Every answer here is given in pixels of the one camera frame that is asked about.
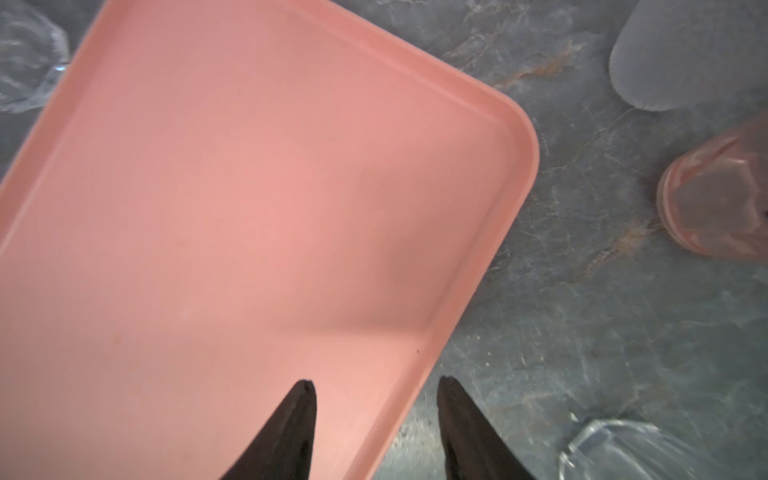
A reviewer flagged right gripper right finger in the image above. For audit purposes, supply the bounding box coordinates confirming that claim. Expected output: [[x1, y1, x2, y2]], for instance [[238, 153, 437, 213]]
[[437, 376, 534, 480]]

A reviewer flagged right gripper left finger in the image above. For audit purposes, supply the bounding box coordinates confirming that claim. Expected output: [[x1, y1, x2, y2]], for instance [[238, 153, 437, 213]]
[[222, 380, 317, 480]]

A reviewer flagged clear short glass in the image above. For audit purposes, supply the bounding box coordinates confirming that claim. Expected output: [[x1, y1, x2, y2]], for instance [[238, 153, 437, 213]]
[[559, 419, 749, 480]]

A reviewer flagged pink plastic tray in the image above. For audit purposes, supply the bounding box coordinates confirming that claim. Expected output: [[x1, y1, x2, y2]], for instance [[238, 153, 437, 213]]
[[1, 1, 539, 479]]

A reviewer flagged pink translucent plastic cup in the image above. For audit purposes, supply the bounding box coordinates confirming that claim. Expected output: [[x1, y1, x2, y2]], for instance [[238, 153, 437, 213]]
[[656, 111, 767, 264]]

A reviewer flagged frosted white plastic cup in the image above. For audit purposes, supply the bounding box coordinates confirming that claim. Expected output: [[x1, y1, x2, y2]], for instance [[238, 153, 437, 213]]
[[608, 0, 767, 111]]

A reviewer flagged clear glass back right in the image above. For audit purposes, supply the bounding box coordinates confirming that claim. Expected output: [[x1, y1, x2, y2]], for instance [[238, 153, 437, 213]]
[[1, 1, 71, 113]]

